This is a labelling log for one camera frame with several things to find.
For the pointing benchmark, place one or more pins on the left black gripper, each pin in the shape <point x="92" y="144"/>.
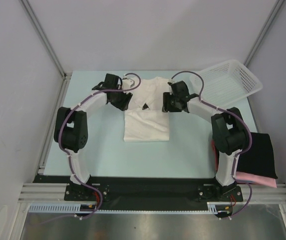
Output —
<point x="123" y="104"/>

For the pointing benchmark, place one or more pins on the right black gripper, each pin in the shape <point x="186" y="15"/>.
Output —
<point x="167" y="96"/>

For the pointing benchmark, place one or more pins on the white t shirt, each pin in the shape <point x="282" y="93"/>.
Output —
<point x="144" y="119"/>

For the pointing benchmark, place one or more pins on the white perforated plastic basket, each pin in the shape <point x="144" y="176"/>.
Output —
<point x="225" y="83"/>

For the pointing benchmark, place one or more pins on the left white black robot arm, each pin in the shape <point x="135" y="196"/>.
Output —
<point x="71" y="126"/>

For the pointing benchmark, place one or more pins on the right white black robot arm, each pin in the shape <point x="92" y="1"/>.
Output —
<point x="221" y="120"/>

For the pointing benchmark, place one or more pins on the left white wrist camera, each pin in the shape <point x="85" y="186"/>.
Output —
<point x="128" y="82"/>

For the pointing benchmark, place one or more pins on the left aluminium frame post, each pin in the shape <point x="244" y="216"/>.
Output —
<point x="29" y="11"/>

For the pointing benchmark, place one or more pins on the aluminium frame post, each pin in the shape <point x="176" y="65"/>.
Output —
<point x="29" y="11"/>
<point x="268" y="24"/>

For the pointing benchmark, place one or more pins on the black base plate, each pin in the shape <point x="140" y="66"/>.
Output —
<point x="147" y="194"/>

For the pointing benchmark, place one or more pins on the light blue cable duct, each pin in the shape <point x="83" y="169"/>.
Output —
<point x="78" y="208"/>

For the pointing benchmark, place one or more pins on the right aluminium frame post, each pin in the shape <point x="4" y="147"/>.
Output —
<point x="268" y="24"/>

